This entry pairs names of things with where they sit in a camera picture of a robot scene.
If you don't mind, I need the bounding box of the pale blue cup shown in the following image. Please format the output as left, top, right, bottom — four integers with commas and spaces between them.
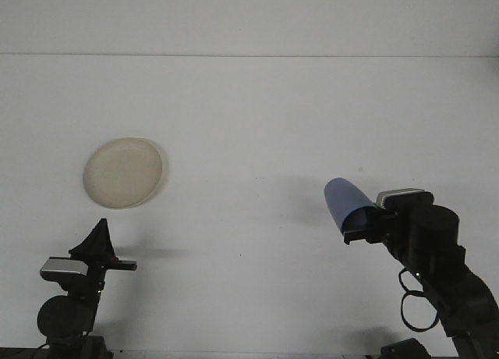
324, 176, 377, 237

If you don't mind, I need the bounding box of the pale round plate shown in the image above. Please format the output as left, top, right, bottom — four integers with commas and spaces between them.
82, 137, 171, 211

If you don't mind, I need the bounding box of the grey camera box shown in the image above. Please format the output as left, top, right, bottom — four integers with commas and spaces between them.
40, 257, 87, 282
376, 187, 425, 211

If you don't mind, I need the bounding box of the thin black cable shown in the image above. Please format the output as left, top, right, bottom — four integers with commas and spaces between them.
397, 268, 441, 332

